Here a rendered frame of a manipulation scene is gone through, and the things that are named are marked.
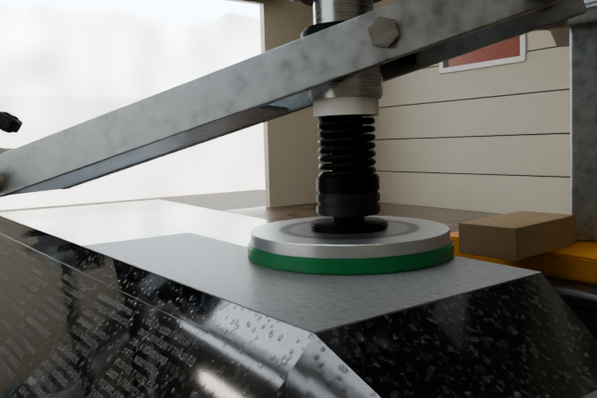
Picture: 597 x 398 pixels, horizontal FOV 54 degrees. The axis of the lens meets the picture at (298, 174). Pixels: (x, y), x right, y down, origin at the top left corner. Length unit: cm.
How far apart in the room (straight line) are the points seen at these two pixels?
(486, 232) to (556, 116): 645
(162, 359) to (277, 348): 12
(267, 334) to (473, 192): 771
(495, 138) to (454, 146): 67
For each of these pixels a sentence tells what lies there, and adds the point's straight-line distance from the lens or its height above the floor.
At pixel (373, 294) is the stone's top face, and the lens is 47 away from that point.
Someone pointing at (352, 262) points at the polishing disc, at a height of 86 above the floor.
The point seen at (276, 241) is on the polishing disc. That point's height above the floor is 87.
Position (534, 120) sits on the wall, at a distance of 752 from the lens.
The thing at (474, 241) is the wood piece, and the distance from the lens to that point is 96.
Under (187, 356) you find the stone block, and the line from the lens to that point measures 46.
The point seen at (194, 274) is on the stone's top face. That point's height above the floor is 85.
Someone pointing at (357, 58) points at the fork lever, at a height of 104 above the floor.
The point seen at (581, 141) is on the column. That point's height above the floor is 95.
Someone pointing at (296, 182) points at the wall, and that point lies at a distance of 920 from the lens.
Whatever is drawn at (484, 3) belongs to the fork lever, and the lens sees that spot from 56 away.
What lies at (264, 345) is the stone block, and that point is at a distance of 41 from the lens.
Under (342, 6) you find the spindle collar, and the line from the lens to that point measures 61.
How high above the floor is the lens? 97
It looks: 3 degrees down
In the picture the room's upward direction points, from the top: 2 degrees counter-clockwise
